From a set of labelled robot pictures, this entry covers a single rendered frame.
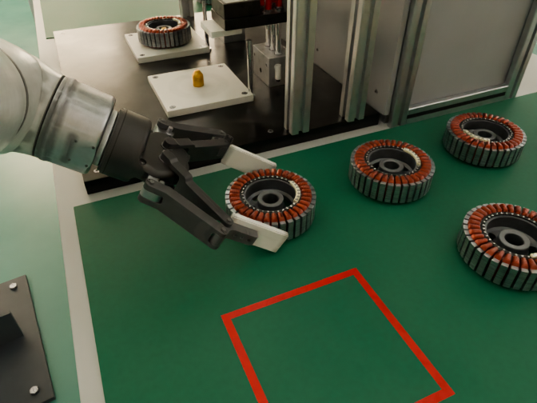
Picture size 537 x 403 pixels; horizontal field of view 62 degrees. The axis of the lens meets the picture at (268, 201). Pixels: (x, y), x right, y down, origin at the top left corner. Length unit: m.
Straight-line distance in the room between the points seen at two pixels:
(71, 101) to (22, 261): 1.31
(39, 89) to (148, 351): 0.26
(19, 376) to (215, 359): 1.03
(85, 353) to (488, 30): 0.74
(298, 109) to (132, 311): 0.37
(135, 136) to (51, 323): 1.10
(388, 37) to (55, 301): 1.24
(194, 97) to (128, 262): 0.35
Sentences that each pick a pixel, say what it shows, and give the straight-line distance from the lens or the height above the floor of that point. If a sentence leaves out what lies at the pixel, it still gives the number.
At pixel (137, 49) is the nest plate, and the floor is 0.78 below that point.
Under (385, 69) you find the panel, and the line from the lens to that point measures 0.75.
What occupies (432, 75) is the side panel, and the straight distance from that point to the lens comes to 0.80.
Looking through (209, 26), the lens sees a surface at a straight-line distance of 0.80.
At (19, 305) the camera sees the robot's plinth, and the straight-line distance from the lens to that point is 1.59.
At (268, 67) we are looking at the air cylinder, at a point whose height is 0.81.
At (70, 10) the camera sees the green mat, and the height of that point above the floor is 0.75.
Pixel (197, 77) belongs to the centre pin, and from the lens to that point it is 0.81.
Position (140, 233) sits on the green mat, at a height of 0.75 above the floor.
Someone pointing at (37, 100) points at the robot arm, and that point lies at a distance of 0.47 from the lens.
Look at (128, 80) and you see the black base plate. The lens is 0.91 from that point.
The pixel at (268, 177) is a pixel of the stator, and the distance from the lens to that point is 0.58.
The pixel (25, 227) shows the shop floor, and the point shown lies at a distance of 1.89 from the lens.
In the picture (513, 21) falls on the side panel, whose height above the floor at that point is 0.89.
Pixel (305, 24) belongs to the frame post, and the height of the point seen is 0.93.
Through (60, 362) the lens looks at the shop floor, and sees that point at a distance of 1.43.
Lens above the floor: 1.13
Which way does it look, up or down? 39 degrees down
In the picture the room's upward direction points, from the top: straight up
